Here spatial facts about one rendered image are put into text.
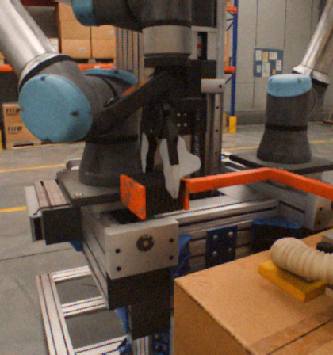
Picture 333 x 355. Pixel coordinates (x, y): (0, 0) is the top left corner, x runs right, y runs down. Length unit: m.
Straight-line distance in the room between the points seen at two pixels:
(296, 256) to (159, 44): 0.35
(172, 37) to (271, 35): 10.93
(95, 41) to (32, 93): 6.98
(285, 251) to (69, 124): 0.38
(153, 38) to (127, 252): 0.36
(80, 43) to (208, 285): 7.10
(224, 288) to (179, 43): 0.37
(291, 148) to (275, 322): 0.56
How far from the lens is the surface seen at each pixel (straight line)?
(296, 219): 0.93
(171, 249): 0.67
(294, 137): 0.97
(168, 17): 0.53
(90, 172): 0.74
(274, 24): 11.54
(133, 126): 0.73
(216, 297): 0.54
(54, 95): 0.58
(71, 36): 7.49
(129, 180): 0.55
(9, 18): 0.70
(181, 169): 0.53
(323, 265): 0.48
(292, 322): 0.51
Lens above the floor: 1.25
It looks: 15 degrees down
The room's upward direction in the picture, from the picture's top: straight up
